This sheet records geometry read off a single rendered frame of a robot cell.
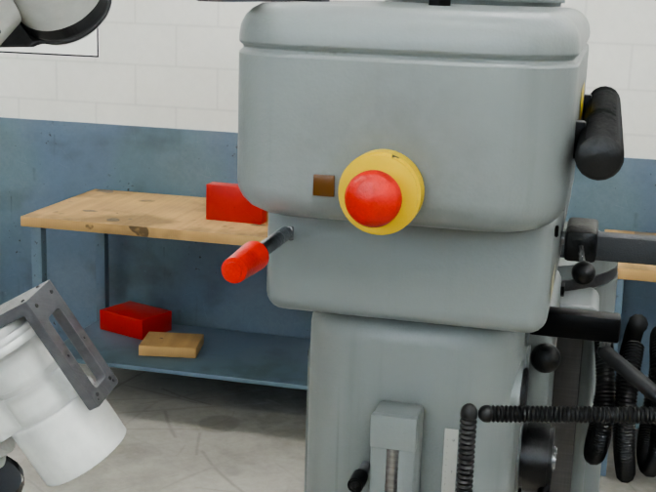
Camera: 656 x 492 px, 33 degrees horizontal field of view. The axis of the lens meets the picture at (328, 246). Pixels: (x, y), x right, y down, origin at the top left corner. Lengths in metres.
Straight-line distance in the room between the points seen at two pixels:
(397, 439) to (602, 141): 0.31
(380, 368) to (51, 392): 0.33
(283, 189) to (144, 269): 5.00
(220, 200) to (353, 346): 4.02
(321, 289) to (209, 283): 4.78
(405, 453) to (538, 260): 0.20
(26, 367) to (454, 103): 0.34
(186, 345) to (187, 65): 1.37
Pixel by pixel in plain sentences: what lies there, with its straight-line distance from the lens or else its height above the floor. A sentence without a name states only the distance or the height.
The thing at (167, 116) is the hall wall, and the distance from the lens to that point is 5.65.
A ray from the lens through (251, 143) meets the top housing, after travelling 0.86.
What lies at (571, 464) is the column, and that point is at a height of 1.32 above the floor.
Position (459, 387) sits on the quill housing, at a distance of 0.99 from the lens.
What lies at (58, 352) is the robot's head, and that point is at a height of 1.66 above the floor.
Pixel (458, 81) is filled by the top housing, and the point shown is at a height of 1.84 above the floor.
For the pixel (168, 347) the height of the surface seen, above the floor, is 0.28.
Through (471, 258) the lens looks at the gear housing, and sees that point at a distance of 0.92.
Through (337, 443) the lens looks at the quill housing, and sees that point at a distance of 1.03.
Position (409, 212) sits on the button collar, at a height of 1.75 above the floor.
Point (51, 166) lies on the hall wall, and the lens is 5.94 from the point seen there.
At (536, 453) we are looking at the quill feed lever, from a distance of 1.12.
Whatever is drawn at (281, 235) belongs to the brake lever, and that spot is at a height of 1.70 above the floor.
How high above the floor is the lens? 1.90
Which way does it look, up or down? 13 degrees down
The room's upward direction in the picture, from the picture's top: 2 degrees clockwise
